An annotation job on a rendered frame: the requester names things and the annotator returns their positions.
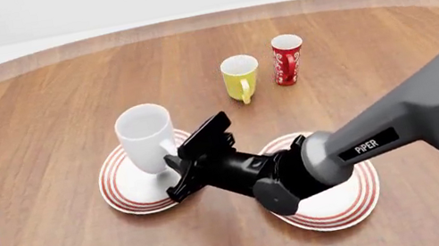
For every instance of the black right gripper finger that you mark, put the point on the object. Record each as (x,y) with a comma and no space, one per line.
(175,163)

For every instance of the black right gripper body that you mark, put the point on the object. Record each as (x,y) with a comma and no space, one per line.
(187,183)

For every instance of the red patterned mug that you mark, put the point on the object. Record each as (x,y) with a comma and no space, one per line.
(284,67)

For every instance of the tall white mug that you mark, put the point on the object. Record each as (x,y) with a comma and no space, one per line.
(145,136)

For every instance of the yellow and white mug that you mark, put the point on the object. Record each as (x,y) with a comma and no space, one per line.
(239,82)

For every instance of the white plate with red rings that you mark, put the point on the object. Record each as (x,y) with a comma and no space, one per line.
(334,208)
(124,187)

